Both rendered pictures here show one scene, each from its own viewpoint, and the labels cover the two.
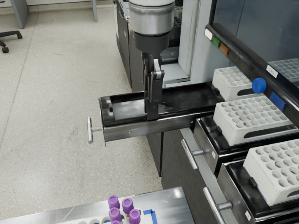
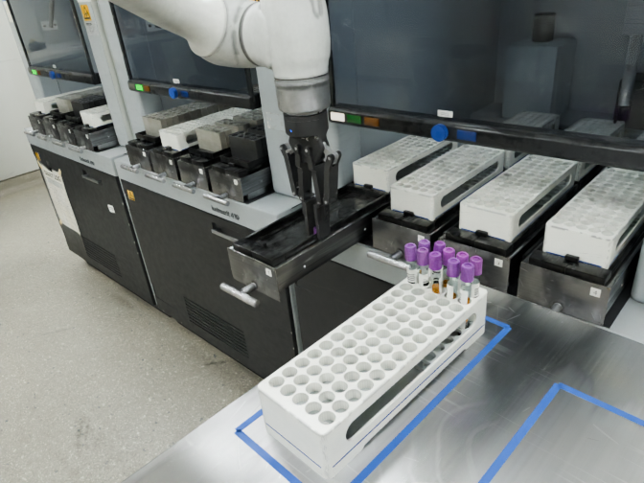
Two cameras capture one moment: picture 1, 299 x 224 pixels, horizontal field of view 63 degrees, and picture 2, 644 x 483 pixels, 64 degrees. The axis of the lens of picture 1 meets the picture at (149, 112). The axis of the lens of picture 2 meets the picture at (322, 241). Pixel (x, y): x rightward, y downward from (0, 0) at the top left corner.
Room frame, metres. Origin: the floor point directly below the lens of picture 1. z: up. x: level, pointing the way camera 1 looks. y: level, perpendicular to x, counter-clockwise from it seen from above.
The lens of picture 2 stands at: (-0.25, 0.43, 1.26)
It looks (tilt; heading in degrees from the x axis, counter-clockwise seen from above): 28 degrees down; 329
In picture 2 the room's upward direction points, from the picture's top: 6 degrees counter-clockwise
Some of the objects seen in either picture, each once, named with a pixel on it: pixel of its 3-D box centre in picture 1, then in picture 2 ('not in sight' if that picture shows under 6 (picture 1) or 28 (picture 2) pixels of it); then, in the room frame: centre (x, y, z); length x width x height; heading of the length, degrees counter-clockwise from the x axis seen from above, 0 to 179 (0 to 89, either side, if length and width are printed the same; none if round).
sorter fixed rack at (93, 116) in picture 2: not in sight; (124, 111); (1.84, 0.01, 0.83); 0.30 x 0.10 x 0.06; 104
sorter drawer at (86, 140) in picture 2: not in sight; (158, 116); (1.87, -0.12, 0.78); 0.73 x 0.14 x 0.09; 104
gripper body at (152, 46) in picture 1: (151, 49); (308, 136); (0.50, 0.00, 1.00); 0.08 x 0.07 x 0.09; 14
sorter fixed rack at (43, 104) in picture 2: not in sight; (74, 101); (2.28, 0.12, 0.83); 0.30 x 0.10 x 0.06; 104
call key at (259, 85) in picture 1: (258, 85); (439, 132); (0.39, -0.21, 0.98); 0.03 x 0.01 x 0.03; 14
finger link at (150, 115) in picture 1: (152, 108); (322, 219); (0.48, -0.01, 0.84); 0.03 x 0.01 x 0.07; 104
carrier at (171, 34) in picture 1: (172, 29); (245, 148); (0.98, -0.09, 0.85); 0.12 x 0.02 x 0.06; 14
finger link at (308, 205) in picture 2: (149, 101); (310, 216); (0.51, 0.00, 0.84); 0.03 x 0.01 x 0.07; 104
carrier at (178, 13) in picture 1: (176, 14); (230, 133); (1.14, -0.12, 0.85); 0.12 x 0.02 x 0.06; 13
